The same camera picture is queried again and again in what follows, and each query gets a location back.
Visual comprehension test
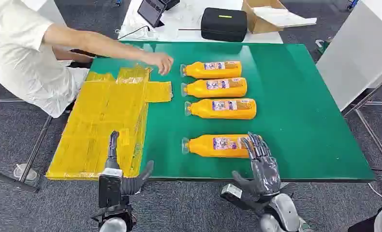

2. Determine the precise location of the black tablet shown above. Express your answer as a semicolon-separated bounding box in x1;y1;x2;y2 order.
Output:
137;0;167;29

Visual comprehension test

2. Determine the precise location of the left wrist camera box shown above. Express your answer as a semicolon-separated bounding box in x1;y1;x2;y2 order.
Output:
98;168;124;209

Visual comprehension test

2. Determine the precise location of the white floor disc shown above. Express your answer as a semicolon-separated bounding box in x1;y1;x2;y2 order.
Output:
13;163;38;181

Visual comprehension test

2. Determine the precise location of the green table mat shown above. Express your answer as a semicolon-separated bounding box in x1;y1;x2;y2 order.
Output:
88;41;376;183

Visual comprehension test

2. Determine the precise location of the metal table leg frame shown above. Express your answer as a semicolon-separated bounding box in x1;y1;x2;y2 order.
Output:
0;98;53;193
342;72;382;177

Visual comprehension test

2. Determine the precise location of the yellow sheet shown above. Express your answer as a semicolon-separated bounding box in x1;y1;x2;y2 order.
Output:
45;65;174;181

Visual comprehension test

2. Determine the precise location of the black zip case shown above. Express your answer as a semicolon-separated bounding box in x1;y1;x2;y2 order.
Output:
200;7;248;43

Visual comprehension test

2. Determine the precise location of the person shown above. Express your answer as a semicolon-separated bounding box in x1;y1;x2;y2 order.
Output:
0;0;91;118

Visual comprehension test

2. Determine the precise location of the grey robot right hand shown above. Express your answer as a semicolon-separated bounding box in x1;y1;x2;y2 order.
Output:
232;131;281;203

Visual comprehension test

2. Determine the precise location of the white table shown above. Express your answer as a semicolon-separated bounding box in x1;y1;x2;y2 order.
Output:
118;0;284;44

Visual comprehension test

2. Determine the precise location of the person's left hand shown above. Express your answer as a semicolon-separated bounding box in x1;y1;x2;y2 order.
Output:
141;51;175;76

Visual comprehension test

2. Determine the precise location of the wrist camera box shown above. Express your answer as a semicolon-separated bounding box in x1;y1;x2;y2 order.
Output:
220;184;243;203
98;168;124;209

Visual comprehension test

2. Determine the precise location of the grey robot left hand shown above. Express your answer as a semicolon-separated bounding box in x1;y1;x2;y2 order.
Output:
103;130;154;197

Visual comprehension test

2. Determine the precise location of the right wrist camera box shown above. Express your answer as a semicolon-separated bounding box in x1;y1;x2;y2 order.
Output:
220;184;243;203

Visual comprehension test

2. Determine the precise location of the black cable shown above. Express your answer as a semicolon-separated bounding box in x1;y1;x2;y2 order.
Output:
117;25;151;41

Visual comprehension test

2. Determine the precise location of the white cable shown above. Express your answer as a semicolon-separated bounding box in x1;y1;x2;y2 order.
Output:
367;182;382;204

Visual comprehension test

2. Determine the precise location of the white panel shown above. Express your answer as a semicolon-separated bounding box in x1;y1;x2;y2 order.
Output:
316;0;382;112

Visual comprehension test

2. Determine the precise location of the orange drink bottle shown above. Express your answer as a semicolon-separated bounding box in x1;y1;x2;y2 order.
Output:
181;133;257;159
184;98;257;120
179;60;243;80
180;77;248;99

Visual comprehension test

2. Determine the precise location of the cardboard box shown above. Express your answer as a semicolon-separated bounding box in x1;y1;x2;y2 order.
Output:
241;0;288;35

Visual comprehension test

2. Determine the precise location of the white foam sheet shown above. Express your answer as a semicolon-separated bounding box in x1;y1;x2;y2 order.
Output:
252;5;318;28

